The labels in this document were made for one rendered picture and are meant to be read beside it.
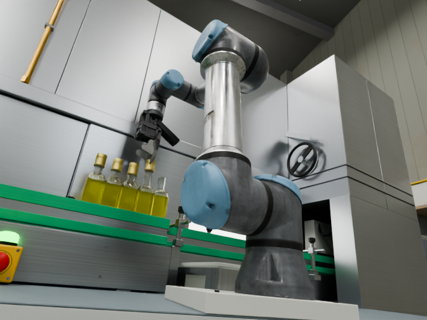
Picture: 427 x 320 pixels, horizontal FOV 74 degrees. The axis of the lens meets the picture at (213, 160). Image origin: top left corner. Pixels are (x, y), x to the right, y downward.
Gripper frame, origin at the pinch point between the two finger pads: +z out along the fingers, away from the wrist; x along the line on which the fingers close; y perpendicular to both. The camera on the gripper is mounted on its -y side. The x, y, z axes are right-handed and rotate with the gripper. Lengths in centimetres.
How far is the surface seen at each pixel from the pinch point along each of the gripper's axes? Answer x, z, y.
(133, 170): 1.4, 5.4, 5.9
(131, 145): -12.4, -9.8, 5.1
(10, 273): 22, 41, 32
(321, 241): -8, 12, -111
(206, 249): 3.9, 28.4, -26.1
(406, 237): 22, 7, -143
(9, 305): 53, 44, 31
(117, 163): 1.1, 4.5, 12.0
